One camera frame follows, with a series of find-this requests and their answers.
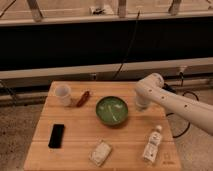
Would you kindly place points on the green ceramic bowl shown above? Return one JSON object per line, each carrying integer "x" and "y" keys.
{"x": 112, "y": 110}

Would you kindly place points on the white wrapped packet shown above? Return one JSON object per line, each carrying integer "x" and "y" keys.
{"x": 100, "y": 153}

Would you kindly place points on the small white plastic bottle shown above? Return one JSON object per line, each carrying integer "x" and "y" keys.
{"x": 151, "y": 149}

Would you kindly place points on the brown sausage-shaped object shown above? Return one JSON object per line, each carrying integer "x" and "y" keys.
{"x": 83, "y": 99}

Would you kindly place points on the black rectangular block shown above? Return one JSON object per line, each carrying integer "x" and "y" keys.
{"x": 56, "y": 136}

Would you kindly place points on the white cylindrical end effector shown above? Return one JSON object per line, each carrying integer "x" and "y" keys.
{"x": 141, "y": 104}

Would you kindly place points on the white plastic cup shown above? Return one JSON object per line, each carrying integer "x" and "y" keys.
{"x": 63, "y": 94}

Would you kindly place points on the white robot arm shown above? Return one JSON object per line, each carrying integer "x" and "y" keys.
{"x": 197, "y": 113}

